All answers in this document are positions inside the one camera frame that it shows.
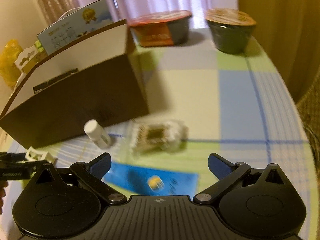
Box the cream white plastic clip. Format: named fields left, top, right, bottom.
left=25, top=147, right=57, bottom=165

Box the blue cream tube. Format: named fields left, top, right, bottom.
left=104, top=163, right=199, bottom=197

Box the small white pill bottle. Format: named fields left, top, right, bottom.
left=84, top=119, right=112, bottom=149

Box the black Flyco shaver box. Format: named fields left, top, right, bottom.
left=33, top=68, right=79, bottom=94

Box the cotton swabs plastic bag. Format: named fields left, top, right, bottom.
left=130, top=120, right=188, bottom=153

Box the checkered tablecloth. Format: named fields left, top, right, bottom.
left=4, top=29, right=318, bottom=239

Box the yellow plastic bag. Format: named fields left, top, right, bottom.
left=0, top=39, right=23, bottom=89

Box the brown cardboard storage box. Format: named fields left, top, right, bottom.
left=1, top=20, right=149, bottom=148

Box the cardboard boxes stack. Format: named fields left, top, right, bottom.
left=15, top=40, right=48, bottom=74

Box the wicker chair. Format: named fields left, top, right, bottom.
left=297, top=72, right=319, bottom=179

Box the orange lid instant noodle bowl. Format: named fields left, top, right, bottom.
left=204, top=8, right=257, bottom=54

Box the blue milk carton box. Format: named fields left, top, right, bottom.
left=37, top=0, right=113, bottom=55

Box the red lid instant noodle bowl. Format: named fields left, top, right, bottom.
left=129, top=10, right=193, bottom=47

